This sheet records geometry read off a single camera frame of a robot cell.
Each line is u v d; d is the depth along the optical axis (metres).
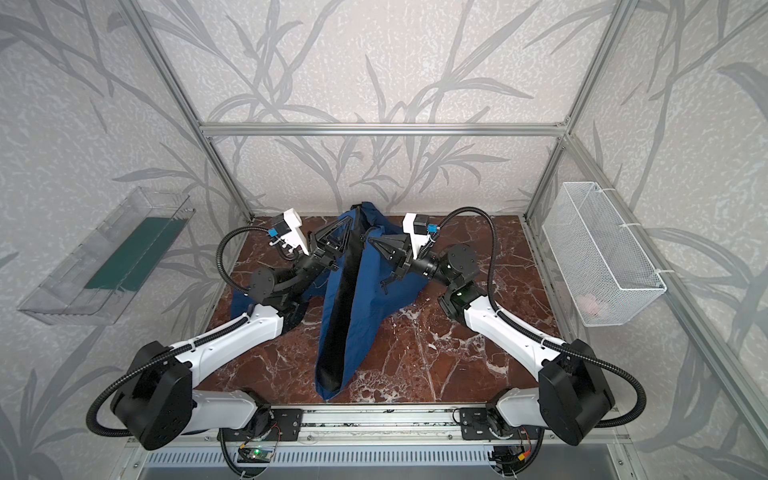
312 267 0.59
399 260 0.61
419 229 0.55
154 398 0.41
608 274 0.61
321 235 0.58
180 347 0.45
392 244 0.60
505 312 0.52
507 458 0.77
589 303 0.73
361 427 0.75
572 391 0.41
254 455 0.71
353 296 0.64
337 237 0.61
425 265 0.60
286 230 0.55
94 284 0.63
